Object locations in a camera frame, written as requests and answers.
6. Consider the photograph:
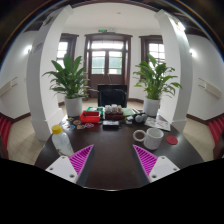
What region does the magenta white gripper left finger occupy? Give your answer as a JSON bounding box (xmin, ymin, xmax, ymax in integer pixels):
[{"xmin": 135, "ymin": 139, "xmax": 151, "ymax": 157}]
[{"xmin": 46, "ymin": 145, "xmax": 94, "ymax": 183}]

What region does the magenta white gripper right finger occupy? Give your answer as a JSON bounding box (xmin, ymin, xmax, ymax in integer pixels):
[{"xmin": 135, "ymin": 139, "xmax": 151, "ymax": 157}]
[{"xmin": 133, "ymin": 145, "xmax": 179, "ymax": 183}]

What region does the clear bottle with yellow cap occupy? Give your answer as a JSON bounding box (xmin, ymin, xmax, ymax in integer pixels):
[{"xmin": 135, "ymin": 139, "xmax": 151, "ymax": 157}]
[{"xmin": 52, "ymin": 124, "xmax": 74, "ymax": 156}]

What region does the white speckled mug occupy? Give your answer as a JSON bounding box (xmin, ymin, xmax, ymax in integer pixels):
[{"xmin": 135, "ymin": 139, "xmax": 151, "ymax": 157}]
[{"xmin": 133, "ymin": 128, "xmax": 164, "ymax": 150}]

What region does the red round coaster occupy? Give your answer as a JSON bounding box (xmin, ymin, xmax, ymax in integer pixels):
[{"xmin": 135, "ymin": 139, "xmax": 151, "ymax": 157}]
[{"xmin": 166, "ymin": 136, "xmax": 178, "ymax": 145}]

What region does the printed paper sheet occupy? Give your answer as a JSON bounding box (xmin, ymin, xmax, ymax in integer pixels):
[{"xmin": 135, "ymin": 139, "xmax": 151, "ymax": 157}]
[{"xmin": 145, "ymin": 117, "xmax": 171, "ymax": 131}]

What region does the red plastic tray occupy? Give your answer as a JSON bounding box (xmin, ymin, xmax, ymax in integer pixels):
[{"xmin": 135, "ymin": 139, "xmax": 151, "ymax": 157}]
[{"xmin": 80, "ymin": 111, "xmax": 100, "ymax": 123}]

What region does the black rectangular device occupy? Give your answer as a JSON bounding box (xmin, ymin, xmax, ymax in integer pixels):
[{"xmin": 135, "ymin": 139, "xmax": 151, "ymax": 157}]
[{"xmin": 103, "ymin": 120, "xmax": 119, "ymax": 127}]

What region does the green book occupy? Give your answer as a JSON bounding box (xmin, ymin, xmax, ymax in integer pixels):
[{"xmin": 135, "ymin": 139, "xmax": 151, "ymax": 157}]
[{"xmin": 122, "ymin": 108, "xmax": 135, "ymax": 117}]

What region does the dark box with jars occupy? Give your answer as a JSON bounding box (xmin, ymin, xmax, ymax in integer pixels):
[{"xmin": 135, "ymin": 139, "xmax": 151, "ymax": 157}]
[{"xmin": 105, "ymin": 104, "xmax": 124, "ymax": 120}]

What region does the black office chair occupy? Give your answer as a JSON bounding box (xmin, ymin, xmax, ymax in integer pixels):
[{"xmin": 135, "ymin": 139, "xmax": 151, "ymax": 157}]
[{"xmin": 98, "ymin": 84, "xmax": 127, "ymax": 107}]

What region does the left potted green plant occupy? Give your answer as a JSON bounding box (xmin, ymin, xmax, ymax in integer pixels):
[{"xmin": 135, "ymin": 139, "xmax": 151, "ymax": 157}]
[{"xmin": 45, "ymin": 54, "xmax": 92, "ymax": 117}]

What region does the potted green plant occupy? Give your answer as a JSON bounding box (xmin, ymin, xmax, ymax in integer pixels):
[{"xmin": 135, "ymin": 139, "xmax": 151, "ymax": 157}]
[
  {"xmin": 45, "ymin": 54, "xmax": 92, "ymax": 117},
  {"xmin": 134, "ymin": 54, "xmax": 182, "ymax": 117}
]

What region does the right potted green plant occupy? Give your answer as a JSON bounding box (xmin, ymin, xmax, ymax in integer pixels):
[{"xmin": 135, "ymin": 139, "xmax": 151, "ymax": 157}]
[{"xmin": 134, "ymin": 54, "xmax": 182, "ymax": 117}]

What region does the dark wooden double door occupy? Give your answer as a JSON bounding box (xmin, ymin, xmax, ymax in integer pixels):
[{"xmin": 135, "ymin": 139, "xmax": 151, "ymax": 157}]
[{"xmin": 84, "ymin": 32, "xmax": 132, "ymax": 98}]

